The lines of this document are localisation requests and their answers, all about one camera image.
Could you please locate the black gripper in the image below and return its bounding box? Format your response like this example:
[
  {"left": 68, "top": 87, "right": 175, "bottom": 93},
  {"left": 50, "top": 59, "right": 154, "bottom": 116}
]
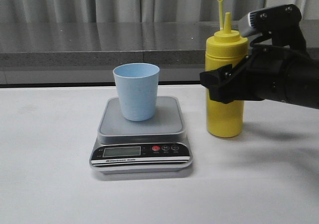
[{"left": 200, "top": 45, "right": 292, "bottom": 104}]

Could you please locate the yellow squeeze bottle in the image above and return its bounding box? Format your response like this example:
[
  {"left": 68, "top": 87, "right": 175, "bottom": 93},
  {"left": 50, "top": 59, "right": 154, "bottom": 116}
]
[{"left": 205, "top": 0, "right": 248, "bottom": 138}]

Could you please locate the light blue plastic cup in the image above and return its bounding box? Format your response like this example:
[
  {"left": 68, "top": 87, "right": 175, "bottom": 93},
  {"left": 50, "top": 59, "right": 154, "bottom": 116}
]
[{"left": 113, "top": 63, "right": 160, "bottom": 121}]

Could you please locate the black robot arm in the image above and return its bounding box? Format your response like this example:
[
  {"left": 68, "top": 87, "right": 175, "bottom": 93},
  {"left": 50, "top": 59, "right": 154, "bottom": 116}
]
[{"left": 200, "top": 45, "right": 319, "bottom": 109}]

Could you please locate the silver digital kitchen scale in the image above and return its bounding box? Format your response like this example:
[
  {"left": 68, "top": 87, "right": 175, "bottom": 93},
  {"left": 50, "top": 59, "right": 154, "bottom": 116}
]
[{"left": 89, "top": 96, "right": 193, "bottom": 174}]

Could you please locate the grey stone counter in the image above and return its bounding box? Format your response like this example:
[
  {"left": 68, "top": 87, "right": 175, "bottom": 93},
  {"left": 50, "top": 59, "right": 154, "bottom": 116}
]
[{"left": 0, "top": 19, "right": 319, "bottom": 85}]

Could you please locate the grey pleated curtain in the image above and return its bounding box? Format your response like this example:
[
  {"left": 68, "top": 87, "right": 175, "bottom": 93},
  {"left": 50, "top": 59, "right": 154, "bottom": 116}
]
[{"left": 0, "top": 0, "right": 319, "bottom": 23}]

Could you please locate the black cable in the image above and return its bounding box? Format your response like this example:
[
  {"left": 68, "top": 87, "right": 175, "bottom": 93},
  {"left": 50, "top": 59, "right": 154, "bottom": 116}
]
[{"left": 249, "top": 33, "right": 312, "bottom": 59}]

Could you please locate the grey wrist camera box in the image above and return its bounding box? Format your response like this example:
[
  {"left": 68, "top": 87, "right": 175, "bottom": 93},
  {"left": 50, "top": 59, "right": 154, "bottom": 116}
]
[{"left": 238, "top": 4, "right": 308, "bottom": 55}]

